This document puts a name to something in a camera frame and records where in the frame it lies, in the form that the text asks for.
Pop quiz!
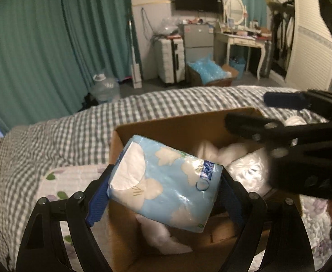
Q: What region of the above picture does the white suitcase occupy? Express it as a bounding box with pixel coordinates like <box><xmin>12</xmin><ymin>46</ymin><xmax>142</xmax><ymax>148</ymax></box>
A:
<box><xmin>154</xmin><ymin>37</ymin><xmax>186</xmax><ymax>84</ymax></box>

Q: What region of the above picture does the blue cloud tissue pack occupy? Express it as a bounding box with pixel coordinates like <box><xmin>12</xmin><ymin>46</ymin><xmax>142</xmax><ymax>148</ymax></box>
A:
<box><xmin>108</xmin><ymin>135</ymin><xmax>223</xmax><ymax>233</ymax></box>

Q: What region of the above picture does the box of blue bags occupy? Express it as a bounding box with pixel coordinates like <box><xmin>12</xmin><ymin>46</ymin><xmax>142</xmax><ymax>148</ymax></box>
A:
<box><xmin>186</xmin><ymin>56</ymin><xmax>239</xmax><ymax>87</ymax></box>

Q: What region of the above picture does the white lace cloth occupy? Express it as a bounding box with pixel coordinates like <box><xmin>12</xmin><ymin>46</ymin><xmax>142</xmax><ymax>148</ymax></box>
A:
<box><xmin>194</xmin><ymin>141</ymin><xmax>271</xmax><ymax>196</ymax></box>

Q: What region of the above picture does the white dressing table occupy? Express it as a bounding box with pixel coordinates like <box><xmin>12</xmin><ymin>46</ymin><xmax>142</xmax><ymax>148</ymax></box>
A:
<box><xmin>214</xmin><ymin>32</ymin><xmax>267</xmax><ymax>80</ymax></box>

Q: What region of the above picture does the teal curtain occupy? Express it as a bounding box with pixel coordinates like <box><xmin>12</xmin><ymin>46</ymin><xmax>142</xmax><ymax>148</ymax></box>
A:
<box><xmin>0</xmin><ymin>0</ymin><xmax>139</xmax><ymax>133</ymax></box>

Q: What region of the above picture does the brown cardboard box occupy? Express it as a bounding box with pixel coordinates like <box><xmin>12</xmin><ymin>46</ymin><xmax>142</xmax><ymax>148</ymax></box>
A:
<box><xmin>104</xmin><ymin>106</ymin><xmax>304</xmax><ymax>272</ymax></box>

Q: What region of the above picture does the grey mini fridge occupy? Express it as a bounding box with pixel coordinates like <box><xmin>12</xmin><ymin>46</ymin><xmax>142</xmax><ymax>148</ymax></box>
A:
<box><xmin>181</xmin><ymin>24</ymin><xmax>214</xmax><ymax>63</ymax></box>

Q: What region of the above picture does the oval vanity mirror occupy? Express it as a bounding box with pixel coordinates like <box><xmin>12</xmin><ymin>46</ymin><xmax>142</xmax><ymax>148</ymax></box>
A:
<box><xmin>224</xmin><ymin>0</ymin><xmax>245</xmax><ymax>26</ymax></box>

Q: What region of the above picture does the clear water jug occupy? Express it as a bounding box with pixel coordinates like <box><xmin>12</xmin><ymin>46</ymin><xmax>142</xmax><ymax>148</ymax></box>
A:
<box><xmin>90</xmin><ymin>73</ymin><xmax>120</xmax><ymax>104</ymax></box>

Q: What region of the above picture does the white wardrobe door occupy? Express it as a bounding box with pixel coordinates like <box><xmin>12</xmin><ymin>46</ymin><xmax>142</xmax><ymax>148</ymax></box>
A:
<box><xmin>286</xmin><ymin>0</ymin><xmax>332</xmax><ymax>91</ymax></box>

